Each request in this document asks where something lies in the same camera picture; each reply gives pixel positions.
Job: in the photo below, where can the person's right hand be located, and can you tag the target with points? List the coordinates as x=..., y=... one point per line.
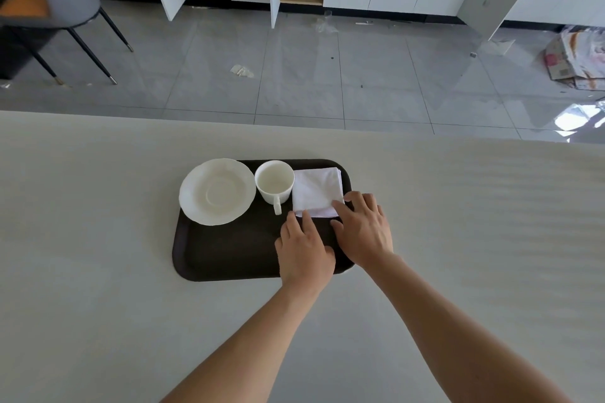
x=366, y=235

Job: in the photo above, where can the person's left hand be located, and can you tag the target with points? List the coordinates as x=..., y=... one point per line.
x=305, y=256

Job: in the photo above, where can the person's right middle finger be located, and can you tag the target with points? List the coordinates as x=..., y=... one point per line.
x=354, y=199

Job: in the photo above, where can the person's right thumb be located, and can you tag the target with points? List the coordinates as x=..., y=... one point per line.
x=336, y=229

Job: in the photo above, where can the person's right little finger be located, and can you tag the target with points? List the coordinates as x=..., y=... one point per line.
x=384, y=221

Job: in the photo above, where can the person's left fingers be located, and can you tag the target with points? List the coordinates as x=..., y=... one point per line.
x=292, y=228

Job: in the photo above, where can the white napkin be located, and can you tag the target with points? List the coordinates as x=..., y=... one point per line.
x=314, y=190

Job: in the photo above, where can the person's left forearm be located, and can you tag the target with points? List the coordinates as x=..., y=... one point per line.
x=255, y=346

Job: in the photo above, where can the person's right forearm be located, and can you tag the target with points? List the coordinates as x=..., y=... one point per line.
x=453, y=332

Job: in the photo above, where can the white ceramic cup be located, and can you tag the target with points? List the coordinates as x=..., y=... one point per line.
x=273, y=183

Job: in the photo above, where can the dark brown plastic tray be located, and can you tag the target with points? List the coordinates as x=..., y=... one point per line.
x=227, y=247

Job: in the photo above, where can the white ceramic saucer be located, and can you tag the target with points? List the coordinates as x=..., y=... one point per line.
x=217, y=192

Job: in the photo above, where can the crumpled paper scrap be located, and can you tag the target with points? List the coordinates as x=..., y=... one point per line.
x=242, y=71

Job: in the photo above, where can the clear plastic wrap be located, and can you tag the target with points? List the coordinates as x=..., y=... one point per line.
x=325, y=22

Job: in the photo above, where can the flattened cardboard boxes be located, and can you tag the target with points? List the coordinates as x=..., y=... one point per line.
x=576, y=58

